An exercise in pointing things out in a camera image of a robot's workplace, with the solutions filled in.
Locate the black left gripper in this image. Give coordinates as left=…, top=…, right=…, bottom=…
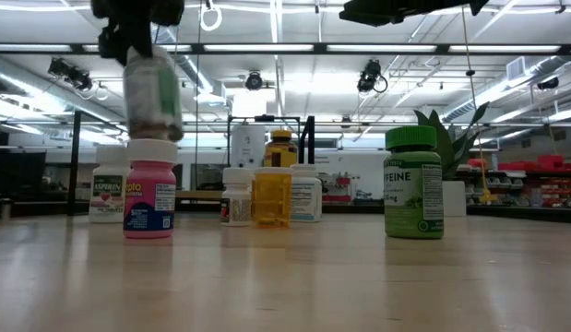
left=90, top=0, right=184, bottom=65

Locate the clear bottle green label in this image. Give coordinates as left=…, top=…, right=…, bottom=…
left=122, top=45, right=184, bottom=143

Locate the white aspirin bottle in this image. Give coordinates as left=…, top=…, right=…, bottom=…
left=88, top=145, right=131, bottom=225

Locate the pink bottle white cap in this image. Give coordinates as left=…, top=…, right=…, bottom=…
left=122, top=137, right=179, bottom=240

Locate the green caffeine bottle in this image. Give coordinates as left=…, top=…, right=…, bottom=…
left=383, top=124, right=446, bottom=241

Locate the amber bottle yellow cap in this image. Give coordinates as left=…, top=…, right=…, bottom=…
left=264, top=128, right=299, bottom=169

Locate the small white bottle red label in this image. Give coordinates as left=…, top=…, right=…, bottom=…
left=220, top=166, right=255, bottom=228

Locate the white bottle blue label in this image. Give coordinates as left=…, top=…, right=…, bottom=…
left=291, top=163, right=323, bottom=223

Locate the orange translucent pill bottle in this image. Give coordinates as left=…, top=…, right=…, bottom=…
left=251, top=166, right=294, bottom=230

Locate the background shelf with red bins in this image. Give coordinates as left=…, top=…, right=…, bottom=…
left=467, top=154, right=571, bottom=218

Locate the black overhead light beam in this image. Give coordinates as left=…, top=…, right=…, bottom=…
left=0, top=42, right=571, bottom=56

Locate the white cylindrical tank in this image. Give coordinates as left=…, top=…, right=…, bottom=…
left=230, top=123, right=267, bottom=169

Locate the background wooden bench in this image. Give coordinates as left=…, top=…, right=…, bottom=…
left=173, top=188, right=224, bottom=213

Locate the dark background cabinet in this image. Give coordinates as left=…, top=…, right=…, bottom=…
left=0, top=149, right=47, bottom=218

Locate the background cart with red parts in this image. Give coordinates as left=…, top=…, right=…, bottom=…
left=321, top=172, right=360, bottom=205

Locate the green plant in white pot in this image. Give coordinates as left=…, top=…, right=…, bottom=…
left=413, top=101, right=492, bottom=218

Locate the black ceiling camera with white cables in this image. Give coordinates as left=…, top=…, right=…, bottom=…
left=47, top=56, right=111, bottom=101

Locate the black ceiling camera with cable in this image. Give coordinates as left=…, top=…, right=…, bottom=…
left=356, top=58, right=388, bottom=94

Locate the white hanging cable ring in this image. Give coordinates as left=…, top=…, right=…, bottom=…
left=199, top=3, right=223, bottom=32

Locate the thin dark hanging cable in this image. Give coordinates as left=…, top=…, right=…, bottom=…
left=194, top=0, right=203, bottom=185

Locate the thin hanging cord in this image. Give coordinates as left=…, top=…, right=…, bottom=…
left=459, top=6, right=498, bottom=205

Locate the round black ceiling camera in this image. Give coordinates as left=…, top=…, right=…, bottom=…
left=244, top=70, right=264, bottom=91

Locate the black frame shelf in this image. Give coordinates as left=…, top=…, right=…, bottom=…
left=226, top=113, right=316, bottom=168

